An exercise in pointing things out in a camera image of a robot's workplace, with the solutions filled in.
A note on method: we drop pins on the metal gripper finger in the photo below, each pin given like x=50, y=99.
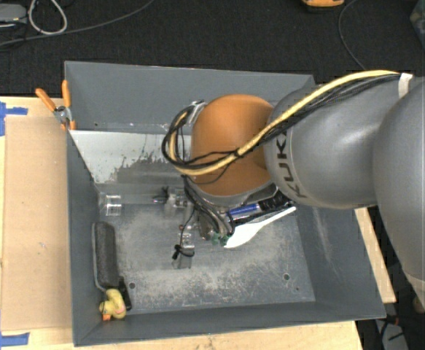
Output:
x=177, y=201
x=184, y=248

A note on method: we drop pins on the grey metal bin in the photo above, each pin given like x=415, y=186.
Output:
x=234, y=279

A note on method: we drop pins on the clear glass cube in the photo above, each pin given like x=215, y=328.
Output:
x=111, y=205

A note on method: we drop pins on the black foam block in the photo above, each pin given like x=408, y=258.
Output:
x=105, y=255

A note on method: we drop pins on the yellow rubber duck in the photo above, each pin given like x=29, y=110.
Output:
x=113, y=305

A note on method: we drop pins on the brown cardboard board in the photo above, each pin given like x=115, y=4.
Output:
x=33, y=213

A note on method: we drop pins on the black cylinder on white bracket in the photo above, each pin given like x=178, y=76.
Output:
x=248, y=230

